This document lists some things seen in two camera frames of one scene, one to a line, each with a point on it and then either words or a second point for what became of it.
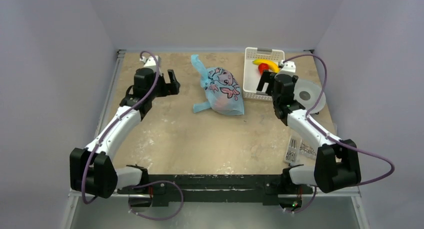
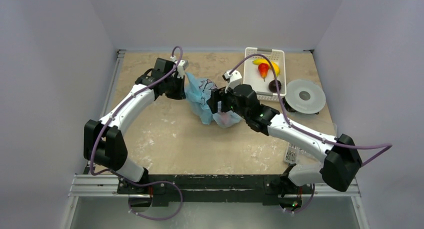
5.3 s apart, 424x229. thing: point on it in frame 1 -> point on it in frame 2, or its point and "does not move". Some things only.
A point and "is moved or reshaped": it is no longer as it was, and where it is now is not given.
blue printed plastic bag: (223, 95) is moved or reshaped
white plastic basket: (251, 75) does not move
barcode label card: (292, 151) does not move
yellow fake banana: (271, 64) does not move
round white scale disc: (307, 93) does not move
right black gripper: (269, 80) -> (218, 102)
